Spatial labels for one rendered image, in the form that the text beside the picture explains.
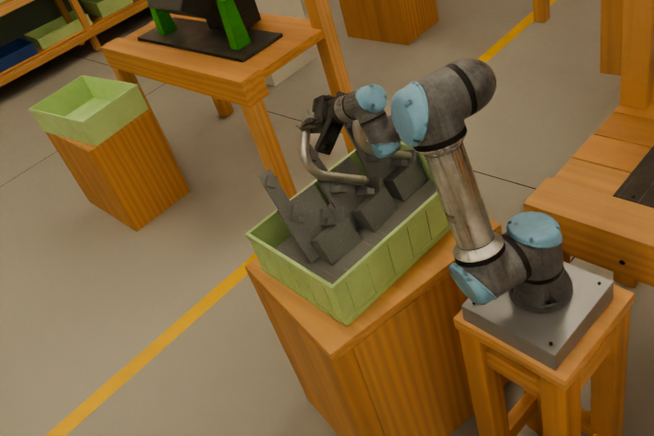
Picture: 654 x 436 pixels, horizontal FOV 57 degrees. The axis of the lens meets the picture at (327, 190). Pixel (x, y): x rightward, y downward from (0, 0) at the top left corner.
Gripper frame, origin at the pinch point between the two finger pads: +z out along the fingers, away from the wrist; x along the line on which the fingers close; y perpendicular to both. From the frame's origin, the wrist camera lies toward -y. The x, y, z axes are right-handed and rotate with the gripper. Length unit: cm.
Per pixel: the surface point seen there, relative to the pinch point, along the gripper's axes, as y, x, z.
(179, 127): 76, -54, 300
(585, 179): -8, -72, -45
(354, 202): -18.2, -22.7, 4.0
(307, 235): -30.6, -7.6, 6.7
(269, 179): -16.1, 8.3, 5.0
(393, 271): -39.8, -26.8, -13.2
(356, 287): -45.9, -12.8, -14.6
